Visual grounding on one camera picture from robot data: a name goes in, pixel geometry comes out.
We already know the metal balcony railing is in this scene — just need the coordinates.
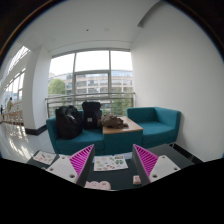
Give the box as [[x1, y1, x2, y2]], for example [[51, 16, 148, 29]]
[[44, 92, 136, 118]]

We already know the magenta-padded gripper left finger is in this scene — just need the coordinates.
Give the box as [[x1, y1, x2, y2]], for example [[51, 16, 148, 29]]
[[46, 143, 97, 188]]

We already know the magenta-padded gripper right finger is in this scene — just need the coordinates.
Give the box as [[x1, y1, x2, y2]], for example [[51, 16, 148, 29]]
[[131, 143, 182, 187]]

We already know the black backpack with label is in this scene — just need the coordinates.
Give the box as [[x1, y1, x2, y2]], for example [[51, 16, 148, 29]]
[[81, 100, 103, 131]]

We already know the teal sofa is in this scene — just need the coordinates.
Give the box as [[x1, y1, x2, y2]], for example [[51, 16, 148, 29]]
[[45, 110, 106, 156]]

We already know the teal armchair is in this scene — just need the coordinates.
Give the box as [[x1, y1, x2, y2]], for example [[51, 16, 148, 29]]
[[126, 106, 182, 150]]

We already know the person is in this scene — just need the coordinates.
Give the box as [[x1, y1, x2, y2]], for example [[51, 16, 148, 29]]
[[6, 96, 15, 113]]

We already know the teal table with wooden top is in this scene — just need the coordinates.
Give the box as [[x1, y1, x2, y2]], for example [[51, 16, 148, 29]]
[[101, 116, 145, 156]]

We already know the small sticker sheet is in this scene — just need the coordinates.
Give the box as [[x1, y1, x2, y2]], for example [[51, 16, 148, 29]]
[[32, 150, 57, 166]]

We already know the wide sticker sheet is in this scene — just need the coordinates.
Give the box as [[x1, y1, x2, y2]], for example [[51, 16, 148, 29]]
[[92, 153, 130, 173]]

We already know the large window frame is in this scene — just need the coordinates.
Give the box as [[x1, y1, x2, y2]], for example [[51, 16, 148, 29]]
[[47, 49, 135, 118]]

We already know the brown jacket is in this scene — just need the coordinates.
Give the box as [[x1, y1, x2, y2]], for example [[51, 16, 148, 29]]
[[99, 113, 130, 130]]

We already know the large black bag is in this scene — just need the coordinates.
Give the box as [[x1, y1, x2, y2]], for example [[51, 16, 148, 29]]
[[54, 105, 84, 141]]

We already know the pink power strip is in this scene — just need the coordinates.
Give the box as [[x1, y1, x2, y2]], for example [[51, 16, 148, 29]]
[[83, 179, 113, 192]]

